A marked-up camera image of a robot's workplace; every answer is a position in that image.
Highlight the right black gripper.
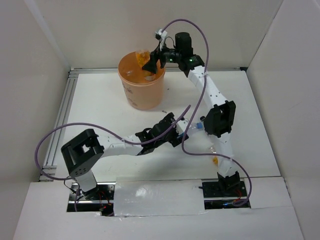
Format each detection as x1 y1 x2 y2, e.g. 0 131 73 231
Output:
142 39 182 74

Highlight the small orange bottle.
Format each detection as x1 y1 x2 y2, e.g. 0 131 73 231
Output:
135 49 155 81

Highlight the blue label crushed bottle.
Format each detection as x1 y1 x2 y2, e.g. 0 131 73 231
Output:
178 122 204 139

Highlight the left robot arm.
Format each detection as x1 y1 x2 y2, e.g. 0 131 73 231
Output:
61 112 189 200

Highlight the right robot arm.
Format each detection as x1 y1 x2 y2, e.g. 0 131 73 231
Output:
142 29 240 196

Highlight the orange plastic bin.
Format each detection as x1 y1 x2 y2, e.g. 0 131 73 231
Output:
118 52 166 110

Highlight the yellow label clear bottle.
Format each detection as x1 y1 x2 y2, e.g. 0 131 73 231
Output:
209 145 219 167

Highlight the white tape sheet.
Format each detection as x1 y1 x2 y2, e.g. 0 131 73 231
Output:
113 179 205 217

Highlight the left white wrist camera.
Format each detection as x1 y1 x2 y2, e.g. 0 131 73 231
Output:
175 118 189 135

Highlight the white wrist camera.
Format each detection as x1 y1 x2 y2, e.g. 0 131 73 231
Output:
154 28 168 50
175 118 189 135

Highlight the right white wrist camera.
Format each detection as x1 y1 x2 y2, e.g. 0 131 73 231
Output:
154 28 168 50

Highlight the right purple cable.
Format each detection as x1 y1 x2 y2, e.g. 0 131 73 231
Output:
162 18 253 207

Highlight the purple cable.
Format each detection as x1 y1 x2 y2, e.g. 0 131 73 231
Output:
162 18 253 207
33 104 192 213

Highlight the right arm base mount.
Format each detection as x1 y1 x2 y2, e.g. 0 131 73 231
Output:
198 180 251 210

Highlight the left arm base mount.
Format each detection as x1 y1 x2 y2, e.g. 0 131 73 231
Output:
66 182 116 217

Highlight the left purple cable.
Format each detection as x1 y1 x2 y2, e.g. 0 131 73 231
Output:
33 104 192 213

